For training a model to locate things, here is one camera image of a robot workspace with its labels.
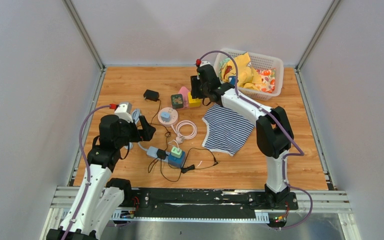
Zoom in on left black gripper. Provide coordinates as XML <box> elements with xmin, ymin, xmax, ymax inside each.
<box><xmin>115</xmin><ymin>115</ymin><xmax>155</xmax><ymax>148</ymax></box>

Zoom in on light blue power strip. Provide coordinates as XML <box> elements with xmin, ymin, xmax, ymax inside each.
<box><xmin>146</xmin><ymin>146</ymin><xmax>170</xmax><ymax>163</ymax></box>

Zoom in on yellow power adapter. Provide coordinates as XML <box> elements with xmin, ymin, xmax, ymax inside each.
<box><xmin>187</xmin><ymin>92</ymin><xmax>202</xmax><ymax>108</ymax></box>

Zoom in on pink triangular power strip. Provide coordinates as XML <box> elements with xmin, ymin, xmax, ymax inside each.
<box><xmin>178</xmin><ymin>86</ymin><xmax>190</xmax><ymax>109</ymax></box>

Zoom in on black adapter with cable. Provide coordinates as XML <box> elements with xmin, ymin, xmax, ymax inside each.
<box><xmin>141</xmin><ymin>124</ymin><xmax>220</xmax><ymax>183</ymax></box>

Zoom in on light blue small charger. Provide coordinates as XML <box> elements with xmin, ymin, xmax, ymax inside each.
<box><xmin>160</xmin><ymin>111</ymin><xmax>171</xmax><ymax>122</ymax></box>

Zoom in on pink round power strip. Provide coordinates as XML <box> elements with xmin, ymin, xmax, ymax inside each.
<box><xmin>157</xmin><ymin>107</ymin><xmax>179</xmax><ymax>127</ymax></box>

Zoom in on dark green cube charger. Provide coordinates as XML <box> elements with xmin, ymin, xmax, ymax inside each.
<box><xmin>170</xmin><ymin>93</ymin><xmax>184</xmax><ymax>110</ymax></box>

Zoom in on blue cube charger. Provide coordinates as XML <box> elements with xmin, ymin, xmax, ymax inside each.
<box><xmin>168</xmin><ymin>151</ymin><xmax>186</xmax><ymax>169</ymax></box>

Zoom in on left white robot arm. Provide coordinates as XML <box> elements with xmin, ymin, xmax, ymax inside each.
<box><xmin>45</xmin><ymin>114</ymin><xmax>156</xmax><ymax>240</ymax></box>

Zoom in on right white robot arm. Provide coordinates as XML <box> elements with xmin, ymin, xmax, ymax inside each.
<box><xmin>190</xmin><ymin>61</ymin><xmax>294</xmax><ymax>209</ymax></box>

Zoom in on blue striped shirt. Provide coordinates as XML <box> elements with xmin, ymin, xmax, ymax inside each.
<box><xmin>202</xmin><ymin>104</ymin><xmax>254</xmax><ymax>157</ymax></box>

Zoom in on yellow clothes in basket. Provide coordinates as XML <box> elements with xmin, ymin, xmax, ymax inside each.
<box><xmin>218</xmin><ymin>52</ymin><xmax>276</xmax><ymax>94</ymax></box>

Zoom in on white plastic basket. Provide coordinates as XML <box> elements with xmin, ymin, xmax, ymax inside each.
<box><xmin>222</xmin><ymin>48</ymin><xmax>284</xmax><ymax>101</ymax></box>

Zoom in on light blue power cord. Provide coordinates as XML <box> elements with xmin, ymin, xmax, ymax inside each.
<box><xmin>124</xmin><ymin>108</ymin><xmax>151</xmax><ymax>155</ymax></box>

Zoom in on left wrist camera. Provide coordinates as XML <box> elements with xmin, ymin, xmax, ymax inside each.
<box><xmin>114</xmin><ymin>101</ymin><xmax>134</xmax><ymax>123</ymax></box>

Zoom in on pink coiled cable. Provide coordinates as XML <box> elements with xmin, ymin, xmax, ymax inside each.
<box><xmin>173</xmin><ymin>119</ymin><xmax>198</xmax><ymax>145</ymax></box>

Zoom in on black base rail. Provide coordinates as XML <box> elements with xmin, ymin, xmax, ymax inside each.
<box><xmin>111</xmin><ymin>188</ymin><xmax>299</xmax><ymax>223</ymax></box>

